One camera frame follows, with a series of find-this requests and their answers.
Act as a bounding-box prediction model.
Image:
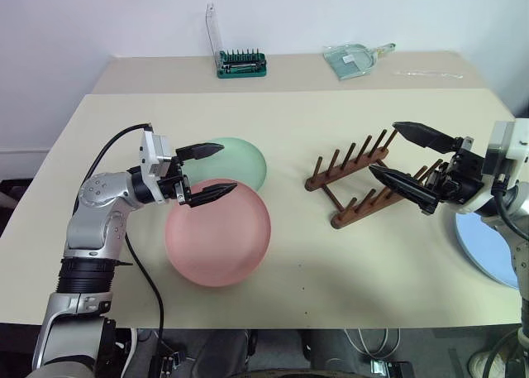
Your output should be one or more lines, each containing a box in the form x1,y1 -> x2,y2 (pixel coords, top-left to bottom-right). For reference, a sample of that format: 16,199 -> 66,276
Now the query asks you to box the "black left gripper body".
156,156 -> 193,206

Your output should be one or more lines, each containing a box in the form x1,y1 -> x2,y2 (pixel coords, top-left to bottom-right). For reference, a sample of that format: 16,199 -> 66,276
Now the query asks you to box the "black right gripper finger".
392,121 -> 460,156
368,164 -> 440,216

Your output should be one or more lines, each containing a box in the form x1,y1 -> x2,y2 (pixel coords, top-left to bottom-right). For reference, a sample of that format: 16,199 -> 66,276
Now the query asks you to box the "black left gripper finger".
175,142 -> 226,162
188,181 -> 238,209

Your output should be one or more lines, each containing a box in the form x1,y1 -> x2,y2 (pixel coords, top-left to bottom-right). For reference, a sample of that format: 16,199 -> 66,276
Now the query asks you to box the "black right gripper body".
423,136 -> 488,206

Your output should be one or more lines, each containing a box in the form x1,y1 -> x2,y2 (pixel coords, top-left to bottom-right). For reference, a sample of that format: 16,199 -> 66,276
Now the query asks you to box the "green translucent plate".
183,136 -> 268,193

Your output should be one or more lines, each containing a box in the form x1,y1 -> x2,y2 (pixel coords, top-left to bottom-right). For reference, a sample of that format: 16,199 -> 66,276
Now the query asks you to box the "red translucent plate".
164,178 -> 273,288

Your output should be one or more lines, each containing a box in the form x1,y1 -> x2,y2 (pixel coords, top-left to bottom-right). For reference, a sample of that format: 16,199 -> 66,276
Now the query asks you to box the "wooden dish rack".
304,129 -> 443,230

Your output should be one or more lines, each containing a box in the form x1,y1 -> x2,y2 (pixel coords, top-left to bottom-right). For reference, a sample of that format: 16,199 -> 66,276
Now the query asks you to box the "clear thin plastic strip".
392,69 -> 464,80

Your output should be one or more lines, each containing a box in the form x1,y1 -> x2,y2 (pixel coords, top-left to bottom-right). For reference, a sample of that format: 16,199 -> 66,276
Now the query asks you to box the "blue translucent plate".
454,212 -> 522,290

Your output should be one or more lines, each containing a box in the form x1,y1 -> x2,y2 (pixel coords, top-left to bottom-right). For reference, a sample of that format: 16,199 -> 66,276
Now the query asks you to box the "green screwdriver bit set case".
205,1 -> 268,80

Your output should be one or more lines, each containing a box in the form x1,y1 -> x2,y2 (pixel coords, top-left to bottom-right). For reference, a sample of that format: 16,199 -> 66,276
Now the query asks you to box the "clear dustpan in plastic bag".
322,42 -> 397,81

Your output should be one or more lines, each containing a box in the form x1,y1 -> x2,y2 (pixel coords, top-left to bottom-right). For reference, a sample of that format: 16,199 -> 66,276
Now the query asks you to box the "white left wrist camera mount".
138,129 -> 173,205

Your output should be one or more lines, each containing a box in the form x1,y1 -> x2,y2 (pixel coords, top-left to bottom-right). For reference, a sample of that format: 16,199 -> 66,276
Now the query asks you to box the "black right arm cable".
497,178 -> 529,241

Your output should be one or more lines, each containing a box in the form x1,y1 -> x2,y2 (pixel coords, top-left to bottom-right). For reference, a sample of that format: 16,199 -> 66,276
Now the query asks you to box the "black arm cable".
72,122 -> 166,346
497,178 -> 529,241

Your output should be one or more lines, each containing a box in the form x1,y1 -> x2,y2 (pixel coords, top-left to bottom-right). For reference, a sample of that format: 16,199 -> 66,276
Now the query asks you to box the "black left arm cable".
72,122 -> 166,346

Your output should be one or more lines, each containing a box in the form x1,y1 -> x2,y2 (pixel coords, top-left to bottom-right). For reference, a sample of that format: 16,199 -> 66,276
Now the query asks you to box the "white cable loop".
342,328 -> 402,361

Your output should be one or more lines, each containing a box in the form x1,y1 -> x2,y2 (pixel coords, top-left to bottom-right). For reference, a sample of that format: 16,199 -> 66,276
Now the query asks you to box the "metal bracket box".
369,359 -> 414,378

